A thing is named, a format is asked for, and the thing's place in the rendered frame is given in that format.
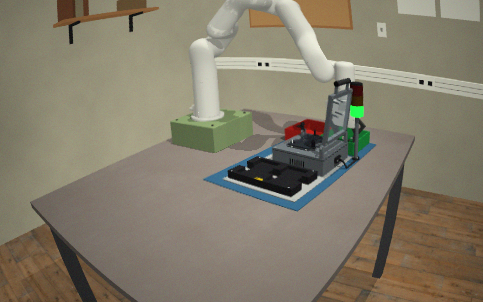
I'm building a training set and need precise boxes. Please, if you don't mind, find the green bin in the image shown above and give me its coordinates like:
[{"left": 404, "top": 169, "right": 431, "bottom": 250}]
[{"left": 347, "top": 128, "right": 370, "bottom": 156}]

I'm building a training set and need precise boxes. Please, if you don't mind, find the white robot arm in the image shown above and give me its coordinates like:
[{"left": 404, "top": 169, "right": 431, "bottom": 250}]
[{"left": 189, "top": 0, "right": 355, "bottom": 121}]

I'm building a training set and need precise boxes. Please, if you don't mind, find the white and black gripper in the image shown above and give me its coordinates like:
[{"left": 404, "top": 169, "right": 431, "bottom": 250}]
[{"left": 348, "top": 111, "right": 366, "bottom": 143}]

